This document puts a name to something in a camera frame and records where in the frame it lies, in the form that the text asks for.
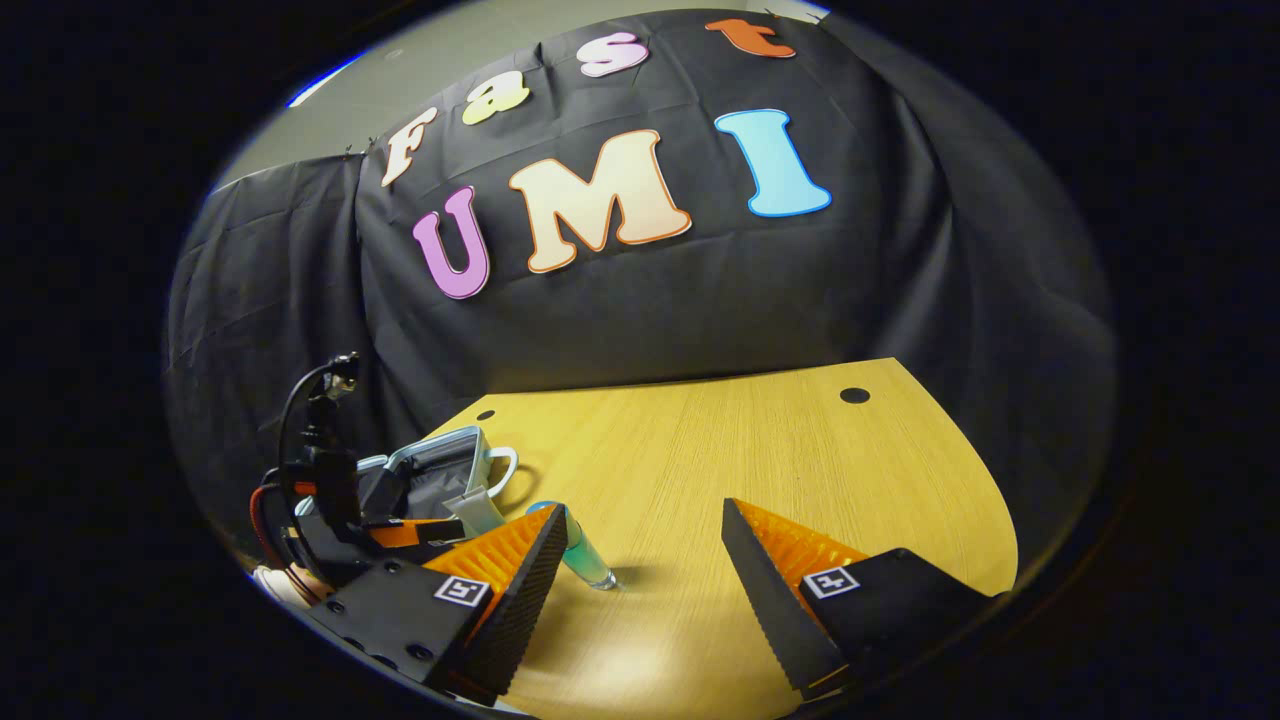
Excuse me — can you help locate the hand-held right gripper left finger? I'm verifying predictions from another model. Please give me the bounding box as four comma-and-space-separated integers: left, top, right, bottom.
308, 503, 570, 707

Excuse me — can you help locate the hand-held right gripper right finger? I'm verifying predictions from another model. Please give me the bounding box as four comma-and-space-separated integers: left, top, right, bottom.
721, 497, 1003, 702

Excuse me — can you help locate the white skin care tube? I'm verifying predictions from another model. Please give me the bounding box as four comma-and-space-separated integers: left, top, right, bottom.
444, 488, 507, 539

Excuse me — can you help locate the blue capped clear bottle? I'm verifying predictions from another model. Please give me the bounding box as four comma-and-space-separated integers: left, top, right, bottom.
526, 500, 620, 592

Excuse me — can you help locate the light blue suitcase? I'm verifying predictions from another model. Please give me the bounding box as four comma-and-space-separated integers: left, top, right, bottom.
295, 425, 522, 546

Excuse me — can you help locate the black backdrop cloth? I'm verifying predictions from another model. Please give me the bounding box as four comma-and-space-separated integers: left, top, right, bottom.
165, 8, 1117, 561

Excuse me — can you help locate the black cable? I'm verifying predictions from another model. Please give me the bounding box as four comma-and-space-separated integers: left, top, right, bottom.
276, 360, 336, 586

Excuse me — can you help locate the red cable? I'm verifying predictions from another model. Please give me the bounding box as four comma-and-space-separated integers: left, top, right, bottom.
248, 484, 306, 573

